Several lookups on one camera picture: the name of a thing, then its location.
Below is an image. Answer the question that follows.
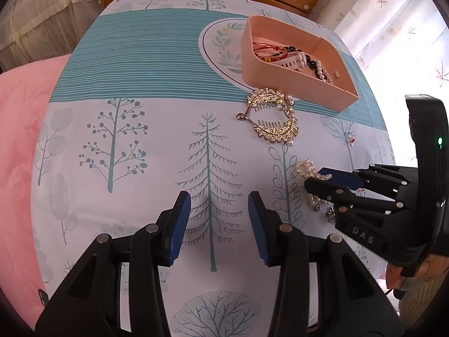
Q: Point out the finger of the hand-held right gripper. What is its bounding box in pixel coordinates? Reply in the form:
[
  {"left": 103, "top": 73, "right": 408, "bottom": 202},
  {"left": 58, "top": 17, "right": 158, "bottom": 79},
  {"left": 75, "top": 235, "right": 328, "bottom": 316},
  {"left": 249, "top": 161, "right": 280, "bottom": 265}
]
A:
[
  {"left": 319, "top": 164, "right": 420, "bottom": 194},
  {"left": 304, "top": 177, "right": 398, "bottom": 215}
]

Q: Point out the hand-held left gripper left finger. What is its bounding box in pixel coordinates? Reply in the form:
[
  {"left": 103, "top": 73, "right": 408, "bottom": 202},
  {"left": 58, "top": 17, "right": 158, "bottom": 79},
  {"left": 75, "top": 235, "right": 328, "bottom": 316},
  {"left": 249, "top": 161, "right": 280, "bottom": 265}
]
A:
[{"left": 35, "top": 191, "right": 192, "bottom": 337}]

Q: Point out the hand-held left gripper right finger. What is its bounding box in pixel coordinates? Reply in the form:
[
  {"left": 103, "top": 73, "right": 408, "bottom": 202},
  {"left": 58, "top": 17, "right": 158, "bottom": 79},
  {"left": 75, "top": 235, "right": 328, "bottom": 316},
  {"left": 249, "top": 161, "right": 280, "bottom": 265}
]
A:
[{"left": 248, "top": 191, "right": 404, "bottom": 337}]

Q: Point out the pearl bracelet with gold clasp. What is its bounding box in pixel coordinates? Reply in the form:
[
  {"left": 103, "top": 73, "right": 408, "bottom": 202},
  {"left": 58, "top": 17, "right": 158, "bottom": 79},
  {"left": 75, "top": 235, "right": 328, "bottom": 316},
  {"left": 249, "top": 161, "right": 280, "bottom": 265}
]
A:
[{"left": 294, "top": 159, "right": 332, "bottom": 212}]

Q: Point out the pink storage box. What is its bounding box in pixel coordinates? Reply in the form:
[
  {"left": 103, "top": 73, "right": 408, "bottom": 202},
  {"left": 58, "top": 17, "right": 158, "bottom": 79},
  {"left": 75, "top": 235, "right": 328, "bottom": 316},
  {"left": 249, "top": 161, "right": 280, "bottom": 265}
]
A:
[{"left": 240, "top": 15, "right": 359, "bottom": 112}]

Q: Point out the person's right forearm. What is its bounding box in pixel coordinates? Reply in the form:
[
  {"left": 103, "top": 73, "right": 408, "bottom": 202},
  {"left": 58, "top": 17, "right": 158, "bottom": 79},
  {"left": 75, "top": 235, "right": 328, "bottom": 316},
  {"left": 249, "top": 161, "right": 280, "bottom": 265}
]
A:
[{"left": 398, "top": 275, "right": 449, "bottom": 329}]

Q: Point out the person's right hand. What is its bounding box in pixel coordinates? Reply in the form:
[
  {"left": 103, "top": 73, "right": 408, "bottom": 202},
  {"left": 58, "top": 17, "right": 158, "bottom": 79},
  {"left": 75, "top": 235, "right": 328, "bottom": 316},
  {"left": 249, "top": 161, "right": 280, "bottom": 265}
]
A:
[{"left": 386, "top": 253, "right": 446, "bottom": 299}]

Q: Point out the gold pearl hair comb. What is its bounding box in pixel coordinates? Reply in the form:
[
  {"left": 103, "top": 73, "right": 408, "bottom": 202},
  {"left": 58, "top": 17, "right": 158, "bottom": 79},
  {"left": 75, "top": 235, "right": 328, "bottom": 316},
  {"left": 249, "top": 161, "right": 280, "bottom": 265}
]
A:
[{"left": 236, "top": 88, "right": 299, "bottom": 145}]

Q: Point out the tree print tablecloth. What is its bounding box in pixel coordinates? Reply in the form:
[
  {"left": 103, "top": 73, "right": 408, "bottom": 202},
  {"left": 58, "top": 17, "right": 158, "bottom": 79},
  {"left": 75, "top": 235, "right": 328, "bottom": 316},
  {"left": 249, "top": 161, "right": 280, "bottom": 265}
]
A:
[{"left": 31, "top": 0, "right": 397, "bottom": 337}]

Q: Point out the white leaf print curtain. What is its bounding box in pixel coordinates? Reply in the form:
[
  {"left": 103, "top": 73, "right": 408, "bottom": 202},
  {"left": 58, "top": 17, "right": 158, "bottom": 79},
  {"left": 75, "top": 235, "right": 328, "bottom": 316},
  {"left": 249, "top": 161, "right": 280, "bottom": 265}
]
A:
[{"left": 316, "top": 0, "right": 449, "bottom": 169}]

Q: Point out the pink blanket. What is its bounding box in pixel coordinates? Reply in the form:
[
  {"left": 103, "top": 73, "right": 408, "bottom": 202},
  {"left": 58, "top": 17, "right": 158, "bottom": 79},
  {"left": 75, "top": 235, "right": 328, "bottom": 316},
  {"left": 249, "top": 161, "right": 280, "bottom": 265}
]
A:
[{"left": 0, "top": 54, "right": 74, "bottom": 331}]

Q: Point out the white lace cloth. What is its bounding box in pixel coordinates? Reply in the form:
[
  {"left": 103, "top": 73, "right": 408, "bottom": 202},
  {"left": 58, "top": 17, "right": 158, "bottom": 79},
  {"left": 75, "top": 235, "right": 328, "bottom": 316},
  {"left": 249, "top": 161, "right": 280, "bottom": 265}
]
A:
[{"left": 0, "top": 0, "right": 106, "bottom": 72}]

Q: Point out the small pearl bracelet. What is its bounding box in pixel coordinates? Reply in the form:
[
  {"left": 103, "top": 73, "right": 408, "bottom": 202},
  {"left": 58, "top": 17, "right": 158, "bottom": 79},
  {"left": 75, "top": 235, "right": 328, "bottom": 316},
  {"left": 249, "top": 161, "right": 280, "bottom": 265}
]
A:
[{"left": 314, "top": 60, "right": 334, "bottom": 84}]

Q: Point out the black bead bracelet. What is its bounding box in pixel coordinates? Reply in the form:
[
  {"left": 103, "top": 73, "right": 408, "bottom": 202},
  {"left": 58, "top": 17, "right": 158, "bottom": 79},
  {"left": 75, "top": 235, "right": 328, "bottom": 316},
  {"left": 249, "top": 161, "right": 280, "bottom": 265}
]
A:
[{"left": 282, "top": 45, "right": 334, "bottom": 82}]

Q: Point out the white watch strap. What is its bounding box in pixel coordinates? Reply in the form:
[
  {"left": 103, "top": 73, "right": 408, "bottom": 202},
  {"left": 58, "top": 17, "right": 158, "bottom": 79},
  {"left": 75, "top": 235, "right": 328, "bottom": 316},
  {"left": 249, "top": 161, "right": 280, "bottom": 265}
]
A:
[{"left": 272, "top": 51, "right": 307, "bottom": 71}]

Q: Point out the red string bracelet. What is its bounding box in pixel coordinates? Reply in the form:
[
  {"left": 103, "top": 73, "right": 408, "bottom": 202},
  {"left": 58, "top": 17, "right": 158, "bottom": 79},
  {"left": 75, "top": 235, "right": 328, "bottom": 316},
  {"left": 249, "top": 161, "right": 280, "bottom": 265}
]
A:
[{"left": 253, "top": 41, "right": 290, "bottom": 64}]

